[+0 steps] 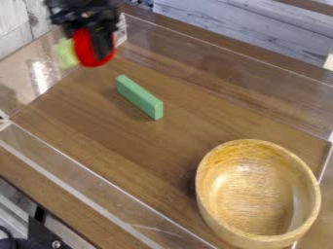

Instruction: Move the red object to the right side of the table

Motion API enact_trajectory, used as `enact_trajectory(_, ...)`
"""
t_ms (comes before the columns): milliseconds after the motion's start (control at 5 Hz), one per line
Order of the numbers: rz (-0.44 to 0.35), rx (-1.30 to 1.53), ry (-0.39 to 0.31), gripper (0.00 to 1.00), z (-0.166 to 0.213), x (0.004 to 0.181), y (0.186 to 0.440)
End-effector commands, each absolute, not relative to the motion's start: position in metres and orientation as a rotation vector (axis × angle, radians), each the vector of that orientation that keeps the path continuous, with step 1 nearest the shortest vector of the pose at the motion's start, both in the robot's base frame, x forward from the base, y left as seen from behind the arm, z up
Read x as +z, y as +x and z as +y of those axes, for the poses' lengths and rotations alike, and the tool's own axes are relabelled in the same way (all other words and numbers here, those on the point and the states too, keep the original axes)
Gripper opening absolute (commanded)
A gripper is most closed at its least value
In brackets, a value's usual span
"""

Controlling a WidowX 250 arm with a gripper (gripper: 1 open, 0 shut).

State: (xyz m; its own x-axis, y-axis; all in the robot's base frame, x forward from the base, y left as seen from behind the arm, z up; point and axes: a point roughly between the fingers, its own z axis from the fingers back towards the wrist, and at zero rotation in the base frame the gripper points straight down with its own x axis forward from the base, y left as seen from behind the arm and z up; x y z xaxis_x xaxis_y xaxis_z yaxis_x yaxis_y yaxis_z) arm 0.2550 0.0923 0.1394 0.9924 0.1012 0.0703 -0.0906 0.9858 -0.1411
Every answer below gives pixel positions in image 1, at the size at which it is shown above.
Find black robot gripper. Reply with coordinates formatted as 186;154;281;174
44;0;119;61

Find red plush tomato toy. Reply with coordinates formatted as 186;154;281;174
53;27;119;70

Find green rectangular block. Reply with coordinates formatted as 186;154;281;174
116;75;164;121

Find wooden bowl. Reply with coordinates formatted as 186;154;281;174
195;139;321;249

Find black clamp under table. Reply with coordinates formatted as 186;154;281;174
27;206;72;249

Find clear acrylic tray enclosure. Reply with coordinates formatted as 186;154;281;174
0;17;333;249

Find black cable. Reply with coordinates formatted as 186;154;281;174
0;225;17;249

